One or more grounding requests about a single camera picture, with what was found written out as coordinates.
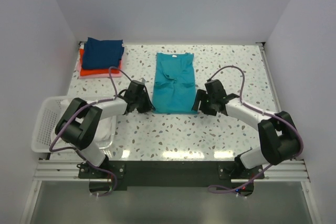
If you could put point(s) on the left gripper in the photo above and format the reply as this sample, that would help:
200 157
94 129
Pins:
148 106

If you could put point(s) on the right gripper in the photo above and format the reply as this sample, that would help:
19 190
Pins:
200 95

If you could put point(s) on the teal t shirt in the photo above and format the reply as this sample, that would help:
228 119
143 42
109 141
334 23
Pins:
174 88

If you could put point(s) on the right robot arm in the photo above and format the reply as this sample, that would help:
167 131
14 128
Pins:
279 139

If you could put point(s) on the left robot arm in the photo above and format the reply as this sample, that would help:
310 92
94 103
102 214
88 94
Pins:
79 123

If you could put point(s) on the folded pink t shirt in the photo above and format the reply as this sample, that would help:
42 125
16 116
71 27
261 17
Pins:
95 73

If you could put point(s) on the white t shirt in basket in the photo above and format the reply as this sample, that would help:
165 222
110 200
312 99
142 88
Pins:
105 130

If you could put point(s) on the folded orange t shirt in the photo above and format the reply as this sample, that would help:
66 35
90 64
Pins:
102 66

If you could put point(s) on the white plastic basket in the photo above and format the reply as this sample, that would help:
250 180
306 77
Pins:
44 130

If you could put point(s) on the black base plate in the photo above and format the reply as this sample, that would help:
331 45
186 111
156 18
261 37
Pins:
121 175

